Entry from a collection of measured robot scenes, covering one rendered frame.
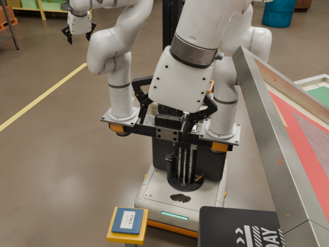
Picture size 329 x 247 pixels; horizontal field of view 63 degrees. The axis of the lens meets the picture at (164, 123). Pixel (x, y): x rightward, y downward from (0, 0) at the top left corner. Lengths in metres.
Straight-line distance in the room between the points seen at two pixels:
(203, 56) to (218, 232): 0.72
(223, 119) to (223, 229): 0.40
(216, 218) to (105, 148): 1.93
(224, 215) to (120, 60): 0.70
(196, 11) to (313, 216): 0.30
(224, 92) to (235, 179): 1.62
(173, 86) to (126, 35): 0.49
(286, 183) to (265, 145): 0.09
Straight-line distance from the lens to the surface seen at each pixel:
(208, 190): 2.03
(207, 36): 0.42
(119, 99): 1.13
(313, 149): 0.65
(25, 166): 2.88
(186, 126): 0.53
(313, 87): 2.07
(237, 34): 0.91
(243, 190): 2.46
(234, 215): 1.08
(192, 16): 0.42
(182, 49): 0.44
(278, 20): 7.00
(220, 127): 1.07
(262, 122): 0.48
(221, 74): 0.96
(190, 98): 0.48
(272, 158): 0.42
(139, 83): 0.50
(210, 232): 1.03
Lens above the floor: 1.81
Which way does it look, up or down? 36 degrees down
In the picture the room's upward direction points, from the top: straight up
